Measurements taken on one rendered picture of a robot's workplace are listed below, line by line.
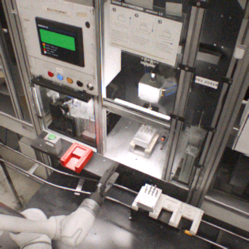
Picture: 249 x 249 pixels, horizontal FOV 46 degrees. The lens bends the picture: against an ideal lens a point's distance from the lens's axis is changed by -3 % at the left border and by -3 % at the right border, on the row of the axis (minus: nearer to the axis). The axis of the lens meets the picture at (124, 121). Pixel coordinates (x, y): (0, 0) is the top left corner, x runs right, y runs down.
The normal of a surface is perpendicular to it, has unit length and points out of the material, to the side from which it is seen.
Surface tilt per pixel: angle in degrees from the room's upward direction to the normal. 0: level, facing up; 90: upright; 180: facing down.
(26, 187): 0
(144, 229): 0
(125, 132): 0
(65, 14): 90
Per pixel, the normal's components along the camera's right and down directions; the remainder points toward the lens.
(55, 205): 0.03, -0.71
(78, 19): -0.44, 0.62
